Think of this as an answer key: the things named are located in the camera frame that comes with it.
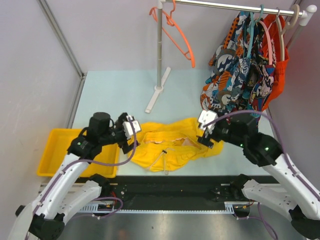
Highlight colourful patterned shorts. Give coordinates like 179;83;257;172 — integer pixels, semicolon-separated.
200;11;276;122

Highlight white clothes rack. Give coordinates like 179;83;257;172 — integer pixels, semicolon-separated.
145;0;318;114

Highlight purple cable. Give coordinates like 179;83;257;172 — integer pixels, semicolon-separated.
24;119;139;240
199;109;320;198

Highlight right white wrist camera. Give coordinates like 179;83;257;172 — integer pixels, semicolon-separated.
198;110;218;132

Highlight yellow plastic bin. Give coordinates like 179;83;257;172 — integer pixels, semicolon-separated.
37;128;120;178

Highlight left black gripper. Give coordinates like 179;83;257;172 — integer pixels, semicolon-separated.
100;113;140;154

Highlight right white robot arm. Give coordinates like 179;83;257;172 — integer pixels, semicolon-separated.
198;110;320;240

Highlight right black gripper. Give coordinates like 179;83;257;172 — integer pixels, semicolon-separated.
196;106;245;149

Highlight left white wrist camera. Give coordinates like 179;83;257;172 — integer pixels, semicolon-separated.
122;115;141;140

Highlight pink hanger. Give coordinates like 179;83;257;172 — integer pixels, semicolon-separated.
258;20;273;66

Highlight aluminium corner post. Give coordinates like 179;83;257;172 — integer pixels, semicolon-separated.
37;0;87;128

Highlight orange-red shorts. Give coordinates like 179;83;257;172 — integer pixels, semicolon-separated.
262;14;290;111

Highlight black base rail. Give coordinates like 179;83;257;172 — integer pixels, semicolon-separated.
84;174;278;218

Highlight orange plastic hanger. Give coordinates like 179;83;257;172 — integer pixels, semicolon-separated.
148;0;196;68

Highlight yellow shorts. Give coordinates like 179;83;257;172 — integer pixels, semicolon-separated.
130;117;224;175

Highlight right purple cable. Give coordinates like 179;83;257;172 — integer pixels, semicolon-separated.
199;109;320;198

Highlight beige wooden hanger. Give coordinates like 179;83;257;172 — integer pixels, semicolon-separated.
276;4;300;62

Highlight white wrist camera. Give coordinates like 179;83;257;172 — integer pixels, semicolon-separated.
122;115;141;140
198;110;218;132

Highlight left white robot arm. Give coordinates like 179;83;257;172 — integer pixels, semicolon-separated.
8;112;141;240

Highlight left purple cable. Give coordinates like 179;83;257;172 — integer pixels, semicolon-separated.
24;119;139;240

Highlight teal hanger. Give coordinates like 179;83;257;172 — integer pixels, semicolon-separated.
243;4;264;60

